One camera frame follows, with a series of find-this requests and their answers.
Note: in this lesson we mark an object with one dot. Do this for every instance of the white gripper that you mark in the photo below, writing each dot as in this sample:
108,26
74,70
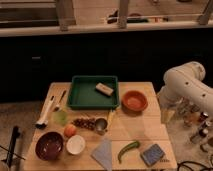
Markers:
168,108

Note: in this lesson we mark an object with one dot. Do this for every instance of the green chili pepper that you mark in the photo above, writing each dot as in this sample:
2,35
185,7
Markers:
132,145

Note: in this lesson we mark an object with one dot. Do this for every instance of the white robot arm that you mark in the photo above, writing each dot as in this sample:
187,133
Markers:
184,81

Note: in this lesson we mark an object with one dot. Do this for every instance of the green plastic tray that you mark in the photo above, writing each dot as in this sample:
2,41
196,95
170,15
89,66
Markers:
84,95

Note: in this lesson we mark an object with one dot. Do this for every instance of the spice bottles cluster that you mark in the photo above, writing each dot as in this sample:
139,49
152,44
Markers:
194,116

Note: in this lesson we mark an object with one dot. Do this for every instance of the orange bowl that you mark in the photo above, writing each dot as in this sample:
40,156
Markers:
135,101

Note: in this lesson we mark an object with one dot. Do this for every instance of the blue sponge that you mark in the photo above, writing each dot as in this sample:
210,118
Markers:
152,155

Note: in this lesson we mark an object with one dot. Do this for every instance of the beige sponge block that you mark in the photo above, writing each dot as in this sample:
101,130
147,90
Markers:
104,89

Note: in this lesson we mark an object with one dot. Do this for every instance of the metal measuring cup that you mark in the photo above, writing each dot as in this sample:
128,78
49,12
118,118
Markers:
101,126

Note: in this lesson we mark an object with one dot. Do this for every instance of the bunch of dark grapes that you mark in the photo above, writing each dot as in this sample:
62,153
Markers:
86,123

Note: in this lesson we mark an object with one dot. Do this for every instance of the grey folded cloth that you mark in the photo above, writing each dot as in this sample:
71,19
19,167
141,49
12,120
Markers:
103,154

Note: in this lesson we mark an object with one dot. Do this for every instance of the small white bowl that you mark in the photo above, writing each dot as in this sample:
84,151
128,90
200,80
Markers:
75,145

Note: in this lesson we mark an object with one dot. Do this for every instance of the orange peach fruit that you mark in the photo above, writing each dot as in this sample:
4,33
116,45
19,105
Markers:
70,130

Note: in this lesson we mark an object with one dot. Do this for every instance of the green plastic cup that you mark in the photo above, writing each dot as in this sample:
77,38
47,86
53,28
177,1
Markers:
60,117

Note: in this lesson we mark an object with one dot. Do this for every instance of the dark maroon bowl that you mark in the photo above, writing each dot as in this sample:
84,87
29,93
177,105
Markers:
49,146

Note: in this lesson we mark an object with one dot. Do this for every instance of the black tripod stand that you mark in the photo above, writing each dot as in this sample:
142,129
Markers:
10,150

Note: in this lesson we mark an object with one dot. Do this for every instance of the yellow handled utensil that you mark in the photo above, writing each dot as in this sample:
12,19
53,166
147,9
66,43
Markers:
110,117

